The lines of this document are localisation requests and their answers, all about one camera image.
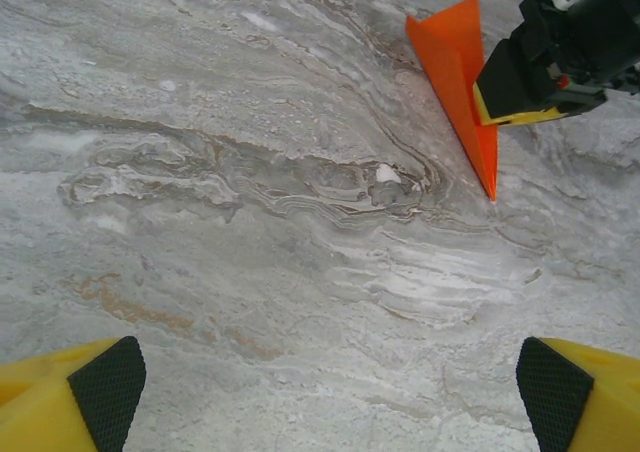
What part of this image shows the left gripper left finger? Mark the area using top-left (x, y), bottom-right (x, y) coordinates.
top-left (0, 335), bottom-right (148, 452)

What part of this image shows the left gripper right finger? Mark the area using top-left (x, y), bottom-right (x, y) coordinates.
top-left (516, 336), bottom-right (640, 452)

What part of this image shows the orange paper sheet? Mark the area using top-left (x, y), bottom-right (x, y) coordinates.
top-left (404, 0), bottom-right (501, 202)

